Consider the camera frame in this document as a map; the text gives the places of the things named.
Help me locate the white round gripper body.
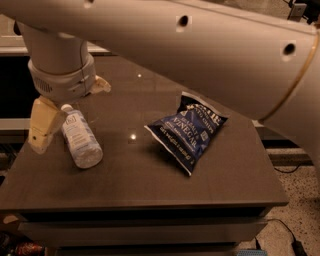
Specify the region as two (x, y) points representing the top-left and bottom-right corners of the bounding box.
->
(28, 54), (96, 104)

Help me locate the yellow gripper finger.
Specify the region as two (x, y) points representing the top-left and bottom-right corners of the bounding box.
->
(89, 75), (111, 94)
(28, 96), (66, 154)

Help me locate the clear blue plastic bottle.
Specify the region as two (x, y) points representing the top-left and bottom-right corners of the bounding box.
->
(61, 104), (103, 169)

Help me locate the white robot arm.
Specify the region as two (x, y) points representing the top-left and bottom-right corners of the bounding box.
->
(0, 0), (320, 167)

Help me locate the blue vinegar chips bag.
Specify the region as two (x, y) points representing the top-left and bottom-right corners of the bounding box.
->
(144, 92), (228, 176)

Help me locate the grey table drawer front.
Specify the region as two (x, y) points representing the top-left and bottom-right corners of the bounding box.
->
(19, 217), (266, 247)

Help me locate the red can under table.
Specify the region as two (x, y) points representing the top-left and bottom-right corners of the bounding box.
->
(7, 242), (45, 256)

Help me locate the glass railing with metal posts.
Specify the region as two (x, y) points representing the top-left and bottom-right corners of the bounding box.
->
(287, 0), (308, 22)

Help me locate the black floor cable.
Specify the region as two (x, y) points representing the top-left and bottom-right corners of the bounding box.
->
(254, 163), (309, 256)

